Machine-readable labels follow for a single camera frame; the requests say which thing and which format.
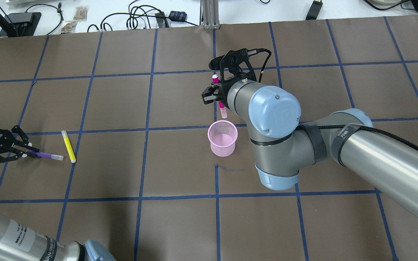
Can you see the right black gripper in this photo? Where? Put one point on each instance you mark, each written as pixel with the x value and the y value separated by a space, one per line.
pixel 222 91

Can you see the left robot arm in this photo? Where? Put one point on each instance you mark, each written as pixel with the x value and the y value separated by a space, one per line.
pixel 21 243

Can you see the yellow highlighter pen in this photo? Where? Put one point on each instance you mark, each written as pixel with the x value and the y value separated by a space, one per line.
pixel 68 146

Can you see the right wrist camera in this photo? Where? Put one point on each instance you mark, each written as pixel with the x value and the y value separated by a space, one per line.
pixel 235 65

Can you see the pink mesh cup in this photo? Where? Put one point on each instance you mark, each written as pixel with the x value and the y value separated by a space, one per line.
pixel 222 136

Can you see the aluminium frame post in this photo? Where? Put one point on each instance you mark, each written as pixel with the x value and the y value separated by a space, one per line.
pixel 209 14

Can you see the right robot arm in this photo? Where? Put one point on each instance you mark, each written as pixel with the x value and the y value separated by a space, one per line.
pixel 282 146

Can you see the black laptop charger brick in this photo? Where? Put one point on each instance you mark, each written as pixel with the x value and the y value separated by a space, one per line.
pixel 314 10

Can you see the purple highlighter pen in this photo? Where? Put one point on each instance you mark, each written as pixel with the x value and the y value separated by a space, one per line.
pixel 45 155

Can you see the blue checkered pouch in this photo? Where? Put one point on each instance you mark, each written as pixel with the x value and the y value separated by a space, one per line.
pixel 178 16

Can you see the black device box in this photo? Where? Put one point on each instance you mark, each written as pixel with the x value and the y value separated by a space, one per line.
pixel 25 23

